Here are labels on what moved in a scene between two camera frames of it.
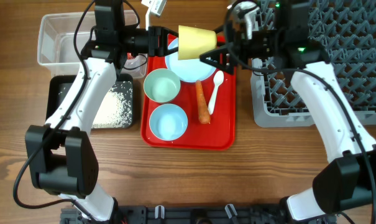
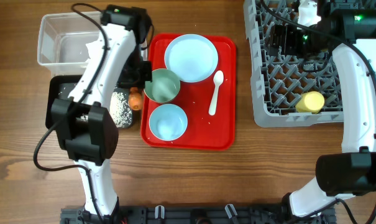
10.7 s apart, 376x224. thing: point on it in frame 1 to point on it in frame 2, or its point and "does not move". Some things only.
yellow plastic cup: [194, 42] to [311, 102]
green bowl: [161, 85] does not move
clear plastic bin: [56, 43] does not move
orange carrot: [204, 114] to [135, 99]
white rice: [115, 110] does not move
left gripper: [158, 45] to [127, 82]
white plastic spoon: [218, 78] does not move
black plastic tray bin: [115, 112] does not move
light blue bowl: [168, 122] does not move
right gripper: [238, 49] to [288, 33]
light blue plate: [188, 70] does not move
